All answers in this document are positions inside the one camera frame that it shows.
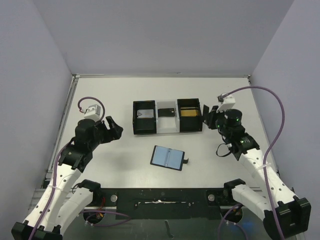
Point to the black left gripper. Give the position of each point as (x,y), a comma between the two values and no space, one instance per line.
(114,132)

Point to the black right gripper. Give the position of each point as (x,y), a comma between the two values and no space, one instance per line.
(213,118)

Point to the black leather card holder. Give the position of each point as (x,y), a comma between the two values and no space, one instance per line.
(168,158)

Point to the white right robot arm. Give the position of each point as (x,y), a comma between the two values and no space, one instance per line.
(282,212)

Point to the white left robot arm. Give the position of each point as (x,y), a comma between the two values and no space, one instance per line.
(54,212)

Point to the gold credit card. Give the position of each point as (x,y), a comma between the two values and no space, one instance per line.
(189,112)

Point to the silver credit card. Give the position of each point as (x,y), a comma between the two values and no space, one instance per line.
(145,113)

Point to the black credit card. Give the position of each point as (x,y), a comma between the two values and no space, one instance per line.
(166,112)

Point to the black left bin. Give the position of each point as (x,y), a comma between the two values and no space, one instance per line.
(144,126)

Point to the black bin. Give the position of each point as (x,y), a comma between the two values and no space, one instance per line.
(144,126)
(190,124)

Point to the black right bin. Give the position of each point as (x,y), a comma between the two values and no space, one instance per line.
(190,124)

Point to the white middle bin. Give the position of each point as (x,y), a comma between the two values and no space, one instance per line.
(167,124)

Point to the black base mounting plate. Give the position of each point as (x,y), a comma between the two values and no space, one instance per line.
(162,203)

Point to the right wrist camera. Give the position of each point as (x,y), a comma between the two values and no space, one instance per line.
(226,102)

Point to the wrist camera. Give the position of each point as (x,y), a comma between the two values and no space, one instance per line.
(93,112)
(226,102)

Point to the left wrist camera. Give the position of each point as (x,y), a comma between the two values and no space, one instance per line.
(93,112)

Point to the aluminium frame rail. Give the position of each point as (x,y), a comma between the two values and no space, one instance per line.
(62,124)

